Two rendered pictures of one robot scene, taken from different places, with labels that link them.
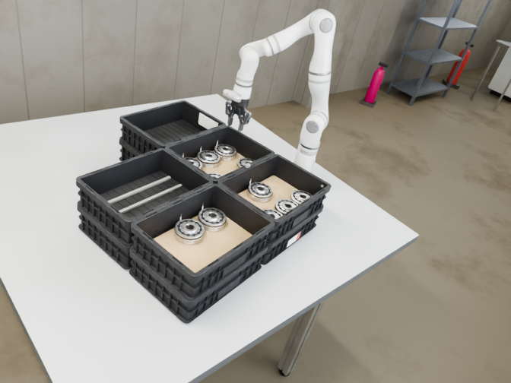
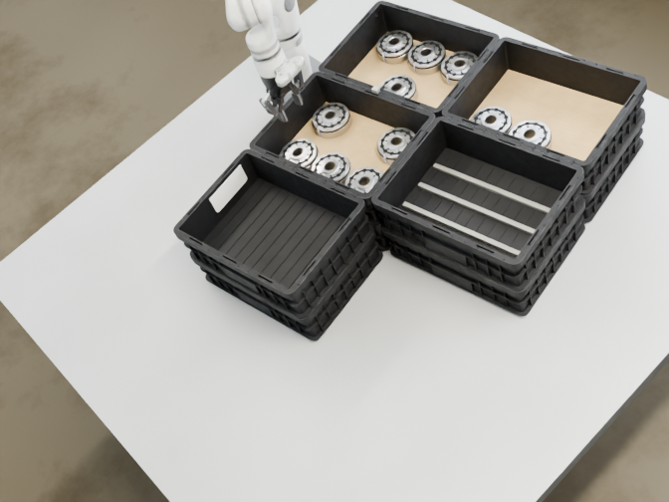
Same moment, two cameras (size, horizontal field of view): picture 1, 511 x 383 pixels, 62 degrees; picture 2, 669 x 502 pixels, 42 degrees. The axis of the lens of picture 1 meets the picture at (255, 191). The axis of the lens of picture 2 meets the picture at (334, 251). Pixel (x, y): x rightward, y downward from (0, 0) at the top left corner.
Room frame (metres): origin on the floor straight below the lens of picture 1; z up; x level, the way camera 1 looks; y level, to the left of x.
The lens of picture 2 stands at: (1.04, 1.67, 2.51)
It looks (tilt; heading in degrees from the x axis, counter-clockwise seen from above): 52 degrees down; 295
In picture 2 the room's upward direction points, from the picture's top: 24 degrees counter-clockwise
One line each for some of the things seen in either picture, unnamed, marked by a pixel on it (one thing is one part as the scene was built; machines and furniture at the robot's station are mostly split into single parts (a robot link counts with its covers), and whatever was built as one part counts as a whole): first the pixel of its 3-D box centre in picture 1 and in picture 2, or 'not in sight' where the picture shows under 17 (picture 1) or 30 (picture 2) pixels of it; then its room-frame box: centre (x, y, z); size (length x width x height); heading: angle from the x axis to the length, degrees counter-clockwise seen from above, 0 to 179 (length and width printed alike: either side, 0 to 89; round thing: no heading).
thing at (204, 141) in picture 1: (220, 162); (345, 146); (1.59, 0.18, 0.87); 0.40 x 0.30 x 0.11; 149
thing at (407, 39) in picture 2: (303, 197); (394, 43); (1.49, -0.20, 0.86); 0.10 x 0.10 x 0.01
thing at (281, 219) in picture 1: (276, 186); (407, 56); (1.44, -0.08, 0.92); 0.40 x 0.30 x 0.02; 149
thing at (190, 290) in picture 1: (204, 237); (543, 115); (1.10, 0.13, 0.87); 0.40 x 0.30 x 0.11; 149
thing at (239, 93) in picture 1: (239, 89); (274, 59); (1.69, 0.17, 1.17); 0.11 x 0.09 x 0.06; 148
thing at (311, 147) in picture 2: (225, 150); (298, 153); (1.72, 0.18, 0.86); 0.10 x 0.10 x 0.01
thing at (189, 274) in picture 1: (206, 226); (542, 100); (1.10, 0.13, 0.92); 0.40 x 0.30 x 0.02; 149
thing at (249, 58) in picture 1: (247, 67); (259, 24); (1.70, 0.15, 1.27); 0.09 x 0.07 x 0.15; 20
